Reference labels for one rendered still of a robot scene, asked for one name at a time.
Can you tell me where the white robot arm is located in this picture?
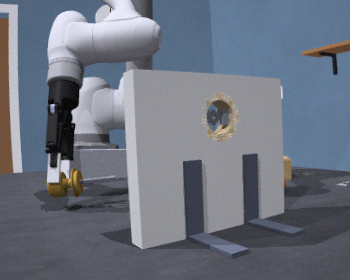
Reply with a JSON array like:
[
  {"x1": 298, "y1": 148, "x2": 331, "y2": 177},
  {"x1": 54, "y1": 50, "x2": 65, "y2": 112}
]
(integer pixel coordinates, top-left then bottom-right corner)
[{"x1": 47, "y1": 0, "x2": 162, "y2": 149}]

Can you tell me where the yellow door knob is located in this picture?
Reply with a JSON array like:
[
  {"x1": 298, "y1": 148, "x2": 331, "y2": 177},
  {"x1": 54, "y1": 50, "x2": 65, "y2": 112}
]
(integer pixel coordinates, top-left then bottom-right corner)
[{"x1": 47, "y1": 168, "x2": 112, "y2": 198}]

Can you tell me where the tan cardboard box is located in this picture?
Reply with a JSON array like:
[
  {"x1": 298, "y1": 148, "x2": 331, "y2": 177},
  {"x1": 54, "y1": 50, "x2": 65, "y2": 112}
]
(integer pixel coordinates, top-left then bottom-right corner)
[{"x1": 283, "y1": 156, "x2": 292, "y2": 180}]

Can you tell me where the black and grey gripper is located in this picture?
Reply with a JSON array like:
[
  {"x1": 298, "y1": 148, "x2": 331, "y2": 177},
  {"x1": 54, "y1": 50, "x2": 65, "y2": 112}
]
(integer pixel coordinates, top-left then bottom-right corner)
[{"x1": 45, "y1": 80, "x2": 80, "y2": 183}]

